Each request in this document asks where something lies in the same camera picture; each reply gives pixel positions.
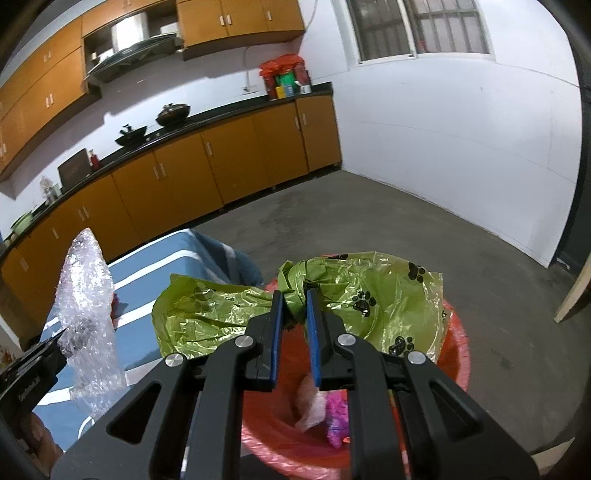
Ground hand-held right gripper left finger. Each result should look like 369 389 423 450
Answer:
51 290 284 480

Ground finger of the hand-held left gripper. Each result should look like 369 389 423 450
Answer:
37 329 68 354

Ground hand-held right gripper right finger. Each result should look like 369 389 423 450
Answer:
305 288 539 480

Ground clear bubble wrap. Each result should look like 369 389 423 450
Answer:
54 229 125 418

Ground white plastic bag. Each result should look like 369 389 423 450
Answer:
293 374 328 430

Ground purple plastic bag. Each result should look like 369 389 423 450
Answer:
325 390 352 448

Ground green paw print plastic bag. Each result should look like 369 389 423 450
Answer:
152 251 448 365

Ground red lined waste basket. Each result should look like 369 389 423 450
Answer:
240 251 471 478

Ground person's left hand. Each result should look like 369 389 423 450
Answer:
21 408 63 467

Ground blue striped tablecloth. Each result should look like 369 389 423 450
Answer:
34 228 265 455

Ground wooden cutting board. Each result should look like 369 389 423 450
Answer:
58 148 90 189

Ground wooden lower cabinets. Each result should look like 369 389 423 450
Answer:
0 95 343 319

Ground wooden cabinets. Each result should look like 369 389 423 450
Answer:
0 0 306 183
0 95 343 319

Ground black open wok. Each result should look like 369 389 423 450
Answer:
115 124 148 146

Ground black wok with lid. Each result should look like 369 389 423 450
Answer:
156 102 191 126

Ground wooden upper cabinets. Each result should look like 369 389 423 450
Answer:
0 0 306 183

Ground cream wooden table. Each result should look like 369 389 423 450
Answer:
554 251 591 324

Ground red bag on counter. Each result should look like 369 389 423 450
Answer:
259 54 311 100

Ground dark door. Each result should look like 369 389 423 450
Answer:
556 28 591 273

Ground steel range hood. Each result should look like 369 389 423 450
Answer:
83 11 185 86

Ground barred window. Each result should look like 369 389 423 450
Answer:
345 0 490 63

